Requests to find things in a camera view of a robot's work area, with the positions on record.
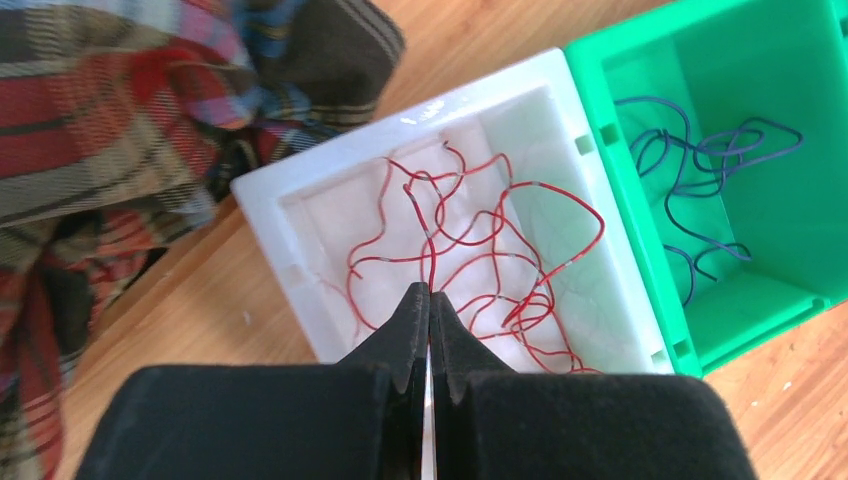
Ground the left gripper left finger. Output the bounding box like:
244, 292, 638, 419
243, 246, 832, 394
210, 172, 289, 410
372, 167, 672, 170
76, 283, 430, 479

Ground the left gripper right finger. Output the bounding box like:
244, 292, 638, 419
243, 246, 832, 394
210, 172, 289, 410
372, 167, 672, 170
429, 293, 756, 479

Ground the red cable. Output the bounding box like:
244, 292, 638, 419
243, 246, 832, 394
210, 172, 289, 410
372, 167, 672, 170
345, 140, 607, 376

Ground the purple cable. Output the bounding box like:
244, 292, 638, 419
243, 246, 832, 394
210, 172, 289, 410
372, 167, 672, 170
614, 96, 806, 307

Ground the white plastic bin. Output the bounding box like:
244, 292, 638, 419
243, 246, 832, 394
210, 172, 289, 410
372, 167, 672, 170
234, 49, 672, 373

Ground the green plastic bin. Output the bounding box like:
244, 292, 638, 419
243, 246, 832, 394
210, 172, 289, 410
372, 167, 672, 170
564, 1, 847, 377

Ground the plaid shirt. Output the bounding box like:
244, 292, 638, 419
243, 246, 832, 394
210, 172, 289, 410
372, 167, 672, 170
1, 1, 405, 479

